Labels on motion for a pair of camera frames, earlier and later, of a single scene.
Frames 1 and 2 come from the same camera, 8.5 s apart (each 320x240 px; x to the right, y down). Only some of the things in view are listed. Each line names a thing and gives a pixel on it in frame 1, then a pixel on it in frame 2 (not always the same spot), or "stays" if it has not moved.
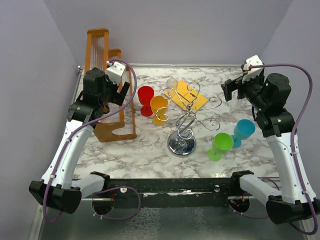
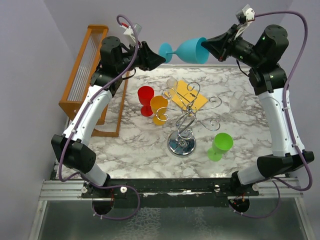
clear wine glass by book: x=171 y=85 stays
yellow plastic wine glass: x=159 y=105 stays
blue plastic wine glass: x=243 y=129 -> x=190 y=50
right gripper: x=229 y=85 -> x=221 y=45
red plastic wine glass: x=145 y=93 stays
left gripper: x=117 y=97 -> x=149 y=59
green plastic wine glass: x=221 y=143 stays
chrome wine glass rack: x=182 y=143 stays
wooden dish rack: x=120 y=124 -> x=78 y=82
